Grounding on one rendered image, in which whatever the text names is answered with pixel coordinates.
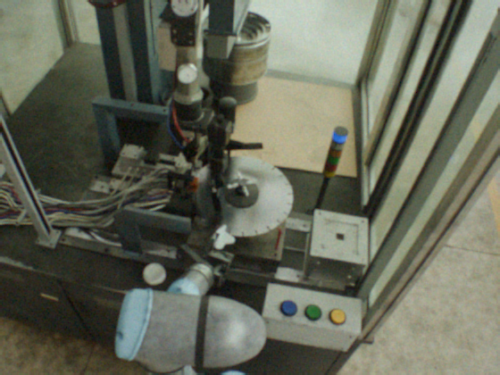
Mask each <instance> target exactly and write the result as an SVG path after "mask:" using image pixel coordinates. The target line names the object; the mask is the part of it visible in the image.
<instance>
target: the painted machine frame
mask: <svg viewBox="0 0 500 375"><path fill-rule="evenodd" d="M252 2H253V0H210V2H209V4H208V22H207V24H206V25H205V27H204V32H207V33H208V34H207V44H206V55H207V57H218V58H222V59H228V56H229V53H230V51H231V48H232V46H233V45H234V42H235V40H236V37H238V35H239V32H240V30H241V26H242V24H243V21H244V19H245V17H246V15H247V12H248V10H249V8H250V5H251V3H252ZM170 8H171V4H170V3H168V2H166V1H163V0H130V1H128V2H126V3H124V4H121V5H119V6H117V7H114V8H112V9H101V8H98V7H95V12H96V22H97V26H98V33H99V36H100V43H101V47H102V50H103V51H102V55H103V58H104V68H105V72H106V76H107V83H108V88H109V90H110V99H109V98H104V97H101V96H96V97H95V98H94V100H93V103H92V107H93V108H92V109H93V113H94V116H95V118H96V127H97V130H98V134H99V137H100V138H99V140H100V143H101V147H102V150H103V153H104V162H105V163H113V164H116V163H117V162H118V160H119V158H120V154H121V146H120V142H119V138H118V135H117V132H118V130H117V127H116V122H115V119H116V120H121V121H122V120H126V121H134V122H139V123H144V124H149V125H153V126H156V125H158V126H159V125H160V124H161V122H164V123H165V122H167V120H168V116H169V110H170V107H168V106H169V104H170V103H171V100H172V97H173V91H174V76H175V71H169V70H165V69H159V55H158V48H157V32H156V28H157V27H158V25H159V24H160V22H161V21H162V20H164V19H166V20H168V19H169V13H170ZM236 107H237V105H236V100H235V99H234V98H232V97H223V98H222V99H221V100H220V102H219V114H222V115H223V116H224V119H223V120H227V121H228V120H230V121H231V122H232V131H231V134H233V132H234V130H235V127H236V119H235V118H236Z"/></svg>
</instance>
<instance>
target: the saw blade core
mask: <svg viewBox="0 0 500 375"><path fill-rule="evenodd" d="M229 159H230V161H229ZM229 159H228V166H227V168H226V170H225V171H224V172H223V173H222V179H223V182H224V187H221V188H215V186H214V183H213V182H211V170H210V168H208V167H210V164H207V165H205V166H204V167H203V168H202V169H201V170H200V171H199V172H198V173H197V174H196V177H198V178H199V180H198V183H197V186H194V185H191V188H190V202H191V204H192V207H193V209H194V211H195V213H196V215H197V216H198V217H199V218H200V220H201V221H202V222H203V223H204V224H205V225H206V226H208V227H209V228H211V229H214V230H215V229H216V227H218V228H217V229H216V231H217V230H218V229H220V228H222V227H223V226H227V228H226V229H225V232H226V233H228V234H230V235H232V236H241V237H242V232H243V233H244V234H243V237H247V236H257V235H258V236H259V235H262V234H265V233H267V232H269V231H270V230H273V229H275V228H274V227H273V226H272V225H271V224H272V223H273V224H274V225H275V226H276V228H277V227H278V226H279V225H280V223H282V222H283V221H284V220H285V219H286V218H287V216H288V215H289V213H290V211H291V208H292V204H293V191H292V188H291V186H290V185H289V182H288V179H287V178H286V177H285V175H283V173H282V172H281V171H280V170H278V169H277V168H276V167H275V166H273V165H271V164H270V163H268V162H264V161H262V160H259V159H255V158H254V159H253V158H252V157H245V156H241V160H239V159H240V156H231V157H229ZM252 160H253V161H252ZM207 166H208V167H207ZM274 167H275V168H274ZM273 168H274V169H273ZM272 169H273V170H272ZM237 172H239V174H240V176H241V178H242V179H250V180H254V179H257V182H256V183H255V184H256V185H257V187H258V188H259V191H260V194H259V198H258V200H257V201H256V203H253V204H251V205H248V206H236V205H233V204H231V203H229V202H228V200H227V199H226V197H225V194H224V193H225V187H226V186H227V184H228V183H229V182H230V181H231V180H233V179H238V176H237ZM200 174H202V175H200ZM282 175H283V176H282ZM280 176H281V177H280ZM194 192H195V193H194ZM195 201H196V202H195ZM192 202H194V203H192ZM288 203H289V204H288ZM199 211H200V212H199ZM205 220H208V221H205ZM277 221H279V222H277ZM267 227H268V228H269V229H267ZM230 231H231V232H230ZM256 231H257V235H256ZM229 232H230V233H229Z"/></svg>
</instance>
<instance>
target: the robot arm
mask: <svg viewBox="0 0 500 375"><path fill-rule="evenodd" d="M226 228H227V226H223V227H222V228H220V229H218V230H217V231H216V233H214V234H213V235H212V237H211V239H210V240H209V242H208V244H207V247H206V248H205V250H204V252H203V253H202V256H201V257H200V256H199V255H198V254H196V253H195V252H193V251H192V250H191V249H190V248H189V247H188V246H186V245H182V246H178V248H177V252H176V256H175V258H176V259H177V260H178V261H179V262H180V263H181V264H182V265H183V266H184V267H186V268H187V270H186V271H185V272H184V273H183V274H182V275H181V276H180V277H179V278H178V279H177V280H176V281H174V282H173V283H172V284H171V286H170V288H169V290H167V291H156V290H152V289H151V288H147V289H131V290H130V291H129V292H128V293H127V294H126V295H125V298H124V301H123V303H122V305H121V313H120V317H119V319H118V322H119V323H118V327H117V331H116V335H117V336H116V340H115V350H116V354H117V356H118V357H119V358H121V359H126V360H127V361H131V360H136V362H137V364H139V366H141V367H142V368H143V369H144V370H145V371H148V372H149V375H211V374H203V373H195V371H194V370H193V369H192V367H191V366H193V367H205V368H217V367H225V366H230V365H235V364H238V363H242V362H244V361H246V360H250V359H252V358H253V357H254V356H256V354H257V353H259V352H260V350H261V349H262V347H263V345H264V342H265V339H266V328H265V324H264V322H263V319H262V318H261V316H260V315H259V313H257V312H256V311H255V310H253V309H251V308H250V307H248V306H246V305H244V304H241V303H238V302H235V301H233V300H229V299H227V298H223V297H218V296H205V295H204V294H205V293H206V292H207V291H208V289H209V288H210V287H211V286H214V287H216V288H218V286H219V285H220V284H223V283H224V282H225V280H226V279H227V277H228V276H229V275H227V271H228V267H229V266H230V265H231V264H232V260H233V258H234V257H235V255H233V254H229V253H226V252H224V251H221V252H217V251H214V250H213V249H214V248H215V249H217V250H221V249H222V248H223V247H224V245H225V244H232V243H233V242H234V238H233V237H232V236H231V235H229V234H228V233H226V232H225V229H226ZM225 277H226V278H225Z"/></svg>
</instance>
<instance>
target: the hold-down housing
mask: <svg viewBox="0 0 500 375"><path fill-rule="evenodd" d="M223 119H224V116H223V115H222V114H217V116H213V117H212V118H211V120H210V121H209V123H208V125H207V141H208V142H211V143H212V134H211V131H210V127H211V124H212V123H213V122H216V123H217V124H218V126H219V128H218V133H217V136H216V147H214V148H213V152H212V155H211V156H210V170H212V171H217V172H220V173H223V172H224V171H225V170H226V168H227V166H228V159H229V155H228V154H226V153H225V146H226V145H227V144H228V142H229V140H230V139H231V132H230V133H229V131H230V129H231V131H232V122H231V121H230V120H228V121H227V120H223Z"/></svg>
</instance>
